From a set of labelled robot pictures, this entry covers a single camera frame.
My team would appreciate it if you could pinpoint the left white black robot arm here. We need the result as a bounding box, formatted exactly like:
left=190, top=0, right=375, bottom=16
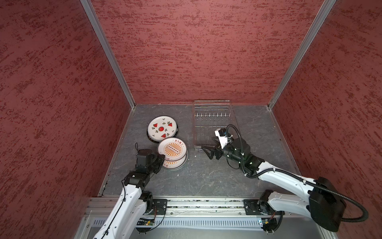
left=94, top=149, right=165, bottom=239

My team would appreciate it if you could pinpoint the corner aluminium profile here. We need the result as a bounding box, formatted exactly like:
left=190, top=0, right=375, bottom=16
left=268, top=0, right=336, bottom=111
left=80, top=0, right=136, bottom=110

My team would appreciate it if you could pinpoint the brown leaf pattern plate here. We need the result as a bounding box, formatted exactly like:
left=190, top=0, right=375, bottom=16
left=157, top=137, right=187, bottom=161

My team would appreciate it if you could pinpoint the left small circuit board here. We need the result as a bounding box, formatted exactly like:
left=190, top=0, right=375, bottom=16
left=137, top=218, right=156, bottom=227

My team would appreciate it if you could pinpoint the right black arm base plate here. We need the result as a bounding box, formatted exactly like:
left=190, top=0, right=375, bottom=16
left=243, top=199, right=285, bottom=216

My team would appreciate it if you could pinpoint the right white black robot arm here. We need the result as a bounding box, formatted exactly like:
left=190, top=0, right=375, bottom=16
left=202, top=138, right=347, bottom=232

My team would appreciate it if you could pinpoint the orange sunburst plate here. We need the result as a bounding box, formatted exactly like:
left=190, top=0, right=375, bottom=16
left=162, top=151, right=189, bottom=170

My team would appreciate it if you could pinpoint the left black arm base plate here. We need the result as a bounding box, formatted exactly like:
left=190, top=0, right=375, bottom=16
left=145, top=199, right=168, bottom=216

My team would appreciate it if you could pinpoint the white slotted cable duct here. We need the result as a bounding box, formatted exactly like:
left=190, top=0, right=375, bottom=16
left=91, top=217, right=265, bottom=231

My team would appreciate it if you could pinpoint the strawberry pattern white plate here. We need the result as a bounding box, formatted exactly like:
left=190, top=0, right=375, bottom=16
left=147, top=116, right=179, bottom=141

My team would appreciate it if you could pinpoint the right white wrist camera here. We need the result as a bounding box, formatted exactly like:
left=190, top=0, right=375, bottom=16
left=214, top=128, right=232, bottom=149

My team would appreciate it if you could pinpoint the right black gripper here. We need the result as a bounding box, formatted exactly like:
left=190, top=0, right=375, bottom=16
left=201, top=137, right=243, bottom=164

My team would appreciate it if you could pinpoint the metal wire dish rack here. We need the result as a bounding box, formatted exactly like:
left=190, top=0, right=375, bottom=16
left=193, top=100, right=239, bottom=151

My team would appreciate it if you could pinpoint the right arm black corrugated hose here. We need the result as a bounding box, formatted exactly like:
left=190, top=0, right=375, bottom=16
left=225, top=124, right=370, bottom=223

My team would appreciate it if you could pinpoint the aluminium mounting rail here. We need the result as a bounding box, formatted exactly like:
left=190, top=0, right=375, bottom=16
left=85, top=196, right=328, bottom=218

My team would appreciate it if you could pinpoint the right corner aluminium profile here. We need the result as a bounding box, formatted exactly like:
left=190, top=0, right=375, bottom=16
left=268, top=0, right=336, bottom=111

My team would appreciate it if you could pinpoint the right small circuit board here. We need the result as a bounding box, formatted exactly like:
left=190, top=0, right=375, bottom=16
left=262, top=218, right=278, bottom=228

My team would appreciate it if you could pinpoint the small circuit board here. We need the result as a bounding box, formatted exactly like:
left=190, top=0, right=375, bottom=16
left=137, top=218, right=156, bottom=227
left=262, top=218, right=278, bottom=228

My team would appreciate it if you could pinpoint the left corner aluminium profile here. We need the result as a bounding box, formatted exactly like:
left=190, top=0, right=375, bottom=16
left=80, top=0, right=136, bottom=110

